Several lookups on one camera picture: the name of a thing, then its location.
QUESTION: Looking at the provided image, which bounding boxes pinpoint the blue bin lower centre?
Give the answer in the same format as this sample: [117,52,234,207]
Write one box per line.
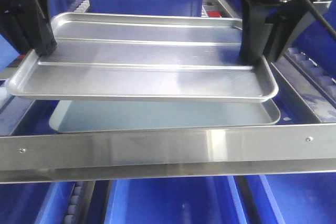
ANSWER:
[104,176,250,223]

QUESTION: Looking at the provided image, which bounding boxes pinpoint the large grey flat tray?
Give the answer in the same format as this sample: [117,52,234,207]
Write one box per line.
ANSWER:
[49,100,281,133]

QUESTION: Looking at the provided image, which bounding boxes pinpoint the blue bin lower right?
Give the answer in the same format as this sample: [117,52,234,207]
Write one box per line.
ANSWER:
[246,173,335,223]

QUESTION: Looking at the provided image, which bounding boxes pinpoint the black cable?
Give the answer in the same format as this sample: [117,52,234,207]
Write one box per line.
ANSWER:
[279,0,336,38]

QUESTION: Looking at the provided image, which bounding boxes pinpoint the blue bin lower left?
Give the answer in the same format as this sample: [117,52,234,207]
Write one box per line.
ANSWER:
[1,182,75,223]

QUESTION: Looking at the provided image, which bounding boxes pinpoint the right steel lane divider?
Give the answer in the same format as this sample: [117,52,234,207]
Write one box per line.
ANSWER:
[270,58,323,124]

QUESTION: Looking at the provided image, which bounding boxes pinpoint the lower white roller track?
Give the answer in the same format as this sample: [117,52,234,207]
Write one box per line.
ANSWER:
[63,181,86,224]

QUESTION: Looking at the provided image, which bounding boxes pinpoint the ribbed silver metal tray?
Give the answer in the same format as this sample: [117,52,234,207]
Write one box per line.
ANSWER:
[5,12,278,103]

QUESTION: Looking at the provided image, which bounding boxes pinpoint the red metal frame cart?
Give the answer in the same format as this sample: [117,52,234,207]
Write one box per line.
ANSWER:
[202,11,222,18]

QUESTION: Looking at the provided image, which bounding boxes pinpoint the far right roller track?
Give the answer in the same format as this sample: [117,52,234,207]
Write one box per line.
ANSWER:
[284,48,335,123]

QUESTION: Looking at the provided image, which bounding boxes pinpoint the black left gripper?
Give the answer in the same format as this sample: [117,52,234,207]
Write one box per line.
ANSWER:
[1,0,57,56]

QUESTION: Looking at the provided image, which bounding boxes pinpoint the blue bin right shelf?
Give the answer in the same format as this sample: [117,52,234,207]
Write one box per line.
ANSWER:
[293,22,335,78]

